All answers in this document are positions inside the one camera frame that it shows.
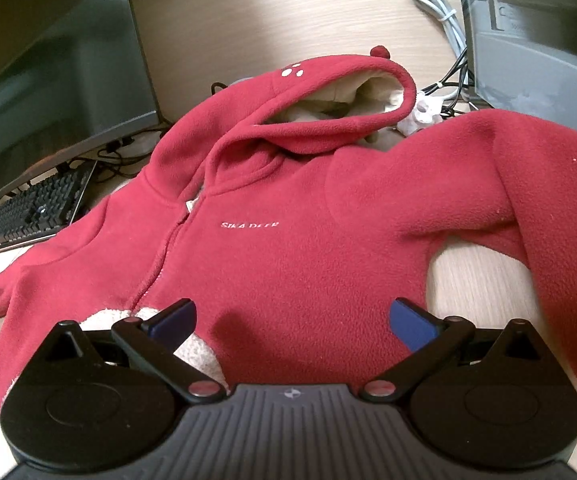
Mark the red hooded fleece jacket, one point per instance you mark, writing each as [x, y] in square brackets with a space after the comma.
[293, 260]

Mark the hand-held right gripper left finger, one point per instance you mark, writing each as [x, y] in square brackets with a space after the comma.
[176, 321]

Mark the black curved monitor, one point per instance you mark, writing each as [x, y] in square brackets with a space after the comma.
[53, 60]

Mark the black keyboard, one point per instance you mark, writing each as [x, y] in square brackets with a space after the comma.
[38, 207]

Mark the grey computer tower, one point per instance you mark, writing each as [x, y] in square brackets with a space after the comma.
[533, 35]

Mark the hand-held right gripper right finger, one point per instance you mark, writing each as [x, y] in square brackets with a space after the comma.
[411, 325]

